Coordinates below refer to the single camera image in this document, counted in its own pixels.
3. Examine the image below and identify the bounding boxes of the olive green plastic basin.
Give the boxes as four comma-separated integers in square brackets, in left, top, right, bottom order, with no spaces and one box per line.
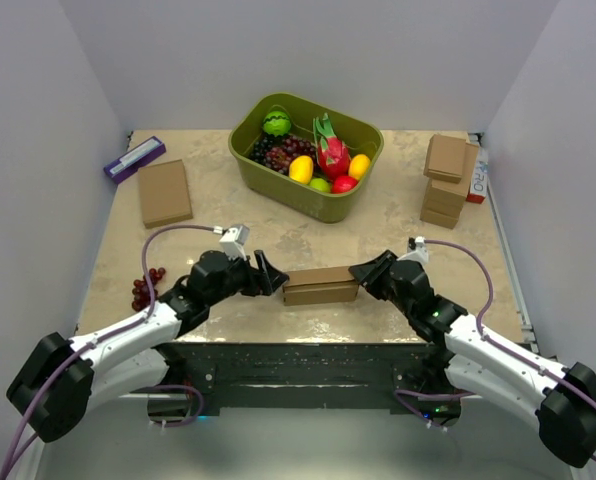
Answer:
[228,93,383,223]

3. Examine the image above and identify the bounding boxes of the green toy lime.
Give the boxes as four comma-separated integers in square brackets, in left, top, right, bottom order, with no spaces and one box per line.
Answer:
[309,177,331,193]

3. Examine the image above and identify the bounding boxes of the red grapes on table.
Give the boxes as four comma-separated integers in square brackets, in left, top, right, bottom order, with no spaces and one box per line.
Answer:
[131,267,167,312]

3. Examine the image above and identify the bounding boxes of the stacked brown cardboard boxes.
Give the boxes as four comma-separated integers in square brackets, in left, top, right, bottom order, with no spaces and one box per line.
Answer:
[420,134,480,229]

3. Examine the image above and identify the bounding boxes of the flat brown cardboard box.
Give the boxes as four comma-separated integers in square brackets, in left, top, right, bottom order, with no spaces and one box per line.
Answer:
[137,160,193,229]

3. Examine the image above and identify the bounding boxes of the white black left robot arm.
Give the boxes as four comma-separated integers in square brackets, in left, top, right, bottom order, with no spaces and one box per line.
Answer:
[6,250,289,443]

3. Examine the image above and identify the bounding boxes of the purple white small box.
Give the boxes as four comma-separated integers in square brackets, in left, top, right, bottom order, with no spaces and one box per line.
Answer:
[103,136,166,185]

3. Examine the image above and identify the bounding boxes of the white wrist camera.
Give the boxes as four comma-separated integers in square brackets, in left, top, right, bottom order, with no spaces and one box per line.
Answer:
[407,236,429,266]
[219,224,250,260]

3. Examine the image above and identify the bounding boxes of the dark red toy grapes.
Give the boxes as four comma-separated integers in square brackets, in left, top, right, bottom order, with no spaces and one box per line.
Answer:
[263,135,316,175]

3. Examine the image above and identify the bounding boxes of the red toy dragon fruit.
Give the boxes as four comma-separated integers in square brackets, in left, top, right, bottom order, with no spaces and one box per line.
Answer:
[313,113,351,181]

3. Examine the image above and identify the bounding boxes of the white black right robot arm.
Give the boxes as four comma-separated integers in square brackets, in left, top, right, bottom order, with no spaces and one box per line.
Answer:
[349,247,596,468]

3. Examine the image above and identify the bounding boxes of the green toy watermelon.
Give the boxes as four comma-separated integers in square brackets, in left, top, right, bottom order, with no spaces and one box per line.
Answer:
[262,110,292,137]

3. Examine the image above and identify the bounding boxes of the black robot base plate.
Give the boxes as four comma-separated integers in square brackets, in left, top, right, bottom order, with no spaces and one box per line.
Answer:
[157,342,461,426]

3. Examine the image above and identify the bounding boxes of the dark blue toy grapes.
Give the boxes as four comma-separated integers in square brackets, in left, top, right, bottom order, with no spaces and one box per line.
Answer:
[249,137,274,164]

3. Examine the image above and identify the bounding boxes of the yellow orange toy mango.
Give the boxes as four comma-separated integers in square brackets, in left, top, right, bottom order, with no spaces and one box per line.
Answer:
[348,154,371,181]

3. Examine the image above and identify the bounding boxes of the brown cardboard box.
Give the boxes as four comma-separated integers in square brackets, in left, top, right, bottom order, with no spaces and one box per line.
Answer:
[282,266,359,306]
[137,160,193,229]

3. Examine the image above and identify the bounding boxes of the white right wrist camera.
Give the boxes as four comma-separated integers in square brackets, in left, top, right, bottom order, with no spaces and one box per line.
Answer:
[407,236,429,266]

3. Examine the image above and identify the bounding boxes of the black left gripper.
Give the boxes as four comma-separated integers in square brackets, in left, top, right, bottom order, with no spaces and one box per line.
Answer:
[206,249,288,306]

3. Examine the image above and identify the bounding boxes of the red toy apple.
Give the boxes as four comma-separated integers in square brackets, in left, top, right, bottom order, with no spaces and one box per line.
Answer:
[331,175,358,194]

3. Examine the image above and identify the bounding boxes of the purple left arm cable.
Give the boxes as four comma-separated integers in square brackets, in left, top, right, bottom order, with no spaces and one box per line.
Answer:
[0,223,224,480]

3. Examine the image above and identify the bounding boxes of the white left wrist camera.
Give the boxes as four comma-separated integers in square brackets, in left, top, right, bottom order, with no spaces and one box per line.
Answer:
[219,224,250,260]

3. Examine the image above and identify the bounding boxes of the white red box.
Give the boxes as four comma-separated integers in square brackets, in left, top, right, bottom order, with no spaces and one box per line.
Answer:
[466,147,489,204]

